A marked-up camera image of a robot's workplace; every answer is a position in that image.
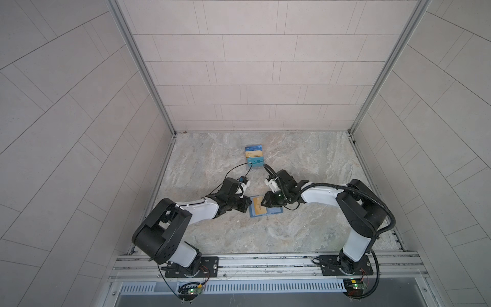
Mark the blue-grey card holder wallet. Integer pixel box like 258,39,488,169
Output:
249,196,283,217

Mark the gold VIP card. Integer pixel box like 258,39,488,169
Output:
245,152,263,159

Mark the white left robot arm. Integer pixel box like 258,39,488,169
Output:
132,176,251,268

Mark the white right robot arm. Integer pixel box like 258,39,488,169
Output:
262,165,396,275

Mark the teal VIP card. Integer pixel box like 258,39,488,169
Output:
248,157,264,168

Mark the dark blue VIP card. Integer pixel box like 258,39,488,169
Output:
245,145,263,152

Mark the white vent grille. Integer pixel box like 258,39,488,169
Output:
120,279,347,295

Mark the left circuit board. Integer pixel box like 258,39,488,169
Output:
178,281,205,301

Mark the circuit board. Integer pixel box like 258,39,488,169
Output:
178,281,205,301
343,279,367,298

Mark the right circuit board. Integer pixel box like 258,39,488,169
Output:
343,279,367,298

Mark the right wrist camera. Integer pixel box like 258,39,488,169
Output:
265,175,281,193

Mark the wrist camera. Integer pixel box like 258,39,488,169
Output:
265,175,281,193
236,176,250,198

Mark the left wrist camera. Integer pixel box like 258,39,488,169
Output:
236,176,250,198

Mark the thin black camera cable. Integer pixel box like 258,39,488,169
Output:
206,162,254,196

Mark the black corrugated cable conduit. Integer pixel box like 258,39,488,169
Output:
263,163,396,254

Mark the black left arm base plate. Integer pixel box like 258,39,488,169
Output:
162,256,219,278

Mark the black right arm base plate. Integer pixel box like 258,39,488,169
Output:
312,255,374,276

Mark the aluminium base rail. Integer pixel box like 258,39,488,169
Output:
109,251,429,282

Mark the left aluminium corner post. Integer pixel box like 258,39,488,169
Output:
107,0,177,138

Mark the aluminium corner post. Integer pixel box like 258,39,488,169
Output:
348,0,432,136
107,0,177,138

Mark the right aluminium corner post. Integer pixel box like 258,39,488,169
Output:
348,0,432,136

